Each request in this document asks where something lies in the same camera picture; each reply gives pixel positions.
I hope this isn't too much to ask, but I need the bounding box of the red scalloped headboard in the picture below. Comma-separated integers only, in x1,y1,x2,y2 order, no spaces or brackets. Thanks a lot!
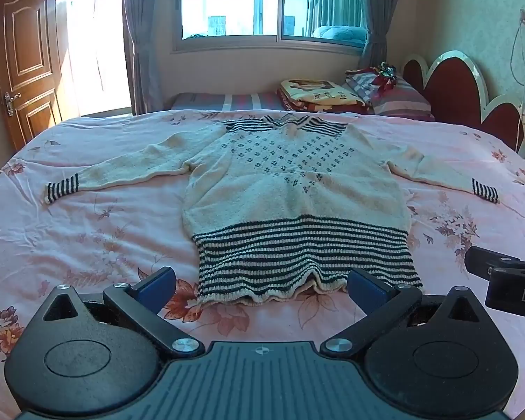
401,51,525,158

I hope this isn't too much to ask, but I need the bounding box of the blue quilt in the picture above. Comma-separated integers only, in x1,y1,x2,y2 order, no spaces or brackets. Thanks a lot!
310,25,369,47

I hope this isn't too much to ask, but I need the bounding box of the pink floral bedsheet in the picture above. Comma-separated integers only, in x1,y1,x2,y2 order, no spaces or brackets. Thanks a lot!
0,109,525,420

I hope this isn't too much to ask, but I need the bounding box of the white cable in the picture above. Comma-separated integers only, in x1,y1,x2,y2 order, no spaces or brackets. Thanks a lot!
510,11,525,149

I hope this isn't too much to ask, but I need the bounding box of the folded plaid cloth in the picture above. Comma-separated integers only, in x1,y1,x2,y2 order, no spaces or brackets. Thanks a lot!
345,69,381,106

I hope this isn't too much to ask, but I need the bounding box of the striped mattress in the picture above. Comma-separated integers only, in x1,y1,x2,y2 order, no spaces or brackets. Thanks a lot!
170,92,285,112

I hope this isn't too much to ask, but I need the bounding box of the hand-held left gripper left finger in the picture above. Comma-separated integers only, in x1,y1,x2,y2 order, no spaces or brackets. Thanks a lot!
41,267,204,358

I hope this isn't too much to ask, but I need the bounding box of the striped pillow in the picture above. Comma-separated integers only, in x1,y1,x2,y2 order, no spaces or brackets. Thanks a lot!
372,76,436,121

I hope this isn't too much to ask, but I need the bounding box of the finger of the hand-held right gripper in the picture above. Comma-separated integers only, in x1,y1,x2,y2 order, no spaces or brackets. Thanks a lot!
465,246,525,278

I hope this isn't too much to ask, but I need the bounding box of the grey curtain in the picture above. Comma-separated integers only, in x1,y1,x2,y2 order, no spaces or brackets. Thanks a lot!
121,0,165,114
361,0,404,71

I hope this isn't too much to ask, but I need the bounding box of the metal door handle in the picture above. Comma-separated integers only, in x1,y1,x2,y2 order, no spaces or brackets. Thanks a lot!
4,92,22,117

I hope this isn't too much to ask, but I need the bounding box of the cream striped knit sweater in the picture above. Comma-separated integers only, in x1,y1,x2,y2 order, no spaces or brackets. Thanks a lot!
44,114,500,307

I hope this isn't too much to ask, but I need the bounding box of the red ribbon decoration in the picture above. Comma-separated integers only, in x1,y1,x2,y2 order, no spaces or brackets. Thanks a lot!
359,62,405,92

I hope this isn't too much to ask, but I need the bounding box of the sliding glass window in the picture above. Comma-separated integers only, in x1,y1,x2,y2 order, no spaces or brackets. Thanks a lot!
170,0,370,55

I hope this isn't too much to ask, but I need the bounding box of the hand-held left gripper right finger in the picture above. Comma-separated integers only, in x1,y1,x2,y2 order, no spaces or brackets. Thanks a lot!
321,268,484,358

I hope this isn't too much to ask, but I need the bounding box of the folded printed blanket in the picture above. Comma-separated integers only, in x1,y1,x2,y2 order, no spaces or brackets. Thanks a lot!
278,79,372,114

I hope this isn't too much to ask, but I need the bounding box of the brown wooden door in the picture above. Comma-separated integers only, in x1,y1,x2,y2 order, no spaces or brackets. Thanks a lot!
0,0,64,149

